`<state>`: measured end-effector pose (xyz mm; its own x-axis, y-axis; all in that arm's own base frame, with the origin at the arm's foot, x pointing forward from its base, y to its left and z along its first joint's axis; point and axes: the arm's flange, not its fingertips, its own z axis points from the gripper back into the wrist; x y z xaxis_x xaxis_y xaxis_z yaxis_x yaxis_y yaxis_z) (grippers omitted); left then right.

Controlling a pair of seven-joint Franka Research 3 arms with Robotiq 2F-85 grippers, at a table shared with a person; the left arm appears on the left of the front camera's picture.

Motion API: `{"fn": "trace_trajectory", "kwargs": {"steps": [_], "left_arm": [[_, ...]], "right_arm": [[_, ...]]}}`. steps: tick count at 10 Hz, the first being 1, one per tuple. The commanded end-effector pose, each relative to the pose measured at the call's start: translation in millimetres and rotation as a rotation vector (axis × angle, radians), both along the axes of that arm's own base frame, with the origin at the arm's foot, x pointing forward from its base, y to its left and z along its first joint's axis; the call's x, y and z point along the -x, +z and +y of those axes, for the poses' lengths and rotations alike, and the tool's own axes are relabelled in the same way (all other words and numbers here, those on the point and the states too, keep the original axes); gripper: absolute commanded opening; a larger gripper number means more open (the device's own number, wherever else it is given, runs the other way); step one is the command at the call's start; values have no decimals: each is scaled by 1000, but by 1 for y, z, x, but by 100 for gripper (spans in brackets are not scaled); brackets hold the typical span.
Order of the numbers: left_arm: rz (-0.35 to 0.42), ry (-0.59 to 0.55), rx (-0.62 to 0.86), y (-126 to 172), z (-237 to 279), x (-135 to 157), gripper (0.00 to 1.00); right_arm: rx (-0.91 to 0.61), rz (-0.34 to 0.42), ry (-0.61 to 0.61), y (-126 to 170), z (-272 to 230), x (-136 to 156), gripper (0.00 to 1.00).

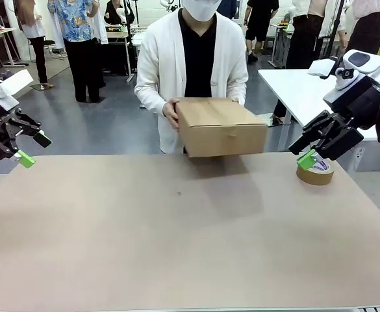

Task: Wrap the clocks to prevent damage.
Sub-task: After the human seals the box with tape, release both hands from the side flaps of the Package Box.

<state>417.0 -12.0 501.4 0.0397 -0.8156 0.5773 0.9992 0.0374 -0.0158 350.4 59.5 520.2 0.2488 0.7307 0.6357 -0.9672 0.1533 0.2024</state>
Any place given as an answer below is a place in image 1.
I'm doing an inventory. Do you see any brown cardboard box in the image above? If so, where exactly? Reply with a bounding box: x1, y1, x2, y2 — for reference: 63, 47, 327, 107
175, 97, 268, 159

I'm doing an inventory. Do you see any person in beige top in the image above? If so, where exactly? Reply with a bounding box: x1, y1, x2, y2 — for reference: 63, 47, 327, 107
272, 0, 327, 127

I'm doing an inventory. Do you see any person in brown vest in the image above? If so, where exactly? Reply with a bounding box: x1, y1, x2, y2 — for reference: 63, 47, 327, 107
12, 0, 57, 89

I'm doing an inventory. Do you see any person in floral shirt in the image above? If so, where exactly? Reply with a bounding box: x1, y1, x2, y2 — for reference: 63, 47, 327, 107
47, 0, 107, 103

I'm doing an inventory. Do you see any person in white cardigan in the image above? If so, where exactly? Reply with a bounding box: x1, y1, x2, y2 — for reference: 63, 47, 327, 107
133, 0, 249, 155

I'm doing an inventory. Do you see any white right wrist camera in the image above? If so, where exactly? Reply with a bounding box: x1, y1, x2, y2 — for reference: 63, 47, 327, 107
308, 57, 340, 81

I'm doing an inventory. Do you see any seated person in black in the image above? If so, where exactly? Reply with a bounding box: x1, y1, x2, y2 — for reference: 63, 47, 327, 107
104, 0, 129, 26

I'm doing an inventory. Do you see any person's left forearm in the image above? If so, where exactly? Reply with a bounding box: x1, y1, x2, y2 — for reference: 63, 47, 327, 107
230, 81, 249, 107

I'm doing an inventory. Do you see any person in black shorts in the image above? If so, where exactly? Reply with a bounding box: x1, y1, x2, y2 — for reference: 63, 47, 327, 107
243, 0, 280, 64

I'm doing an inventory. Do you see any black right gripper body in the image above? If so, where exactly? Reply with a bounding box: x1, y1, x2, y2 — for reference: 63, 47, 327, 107
323, 74, 380, 130

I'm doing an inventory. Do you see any person's right forearm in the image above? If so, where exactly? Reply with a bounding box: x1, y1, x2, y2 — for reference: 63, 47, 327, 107
134, 77, 170, 118

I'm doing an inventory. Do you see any brown packing tape roll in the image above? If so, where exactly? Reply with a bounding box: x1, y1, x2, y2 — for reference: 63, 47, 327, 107
296, 158, 336, 187

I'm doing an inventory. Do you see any person's right hand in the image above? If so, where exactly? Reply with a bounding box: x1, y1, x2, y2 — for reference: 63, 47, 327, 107
162, 97, 181, 131

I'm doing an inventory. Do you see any grey background desk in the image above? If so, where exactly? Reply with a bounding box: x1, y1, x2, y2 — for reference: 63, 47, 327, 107
267, 22, 293, 69

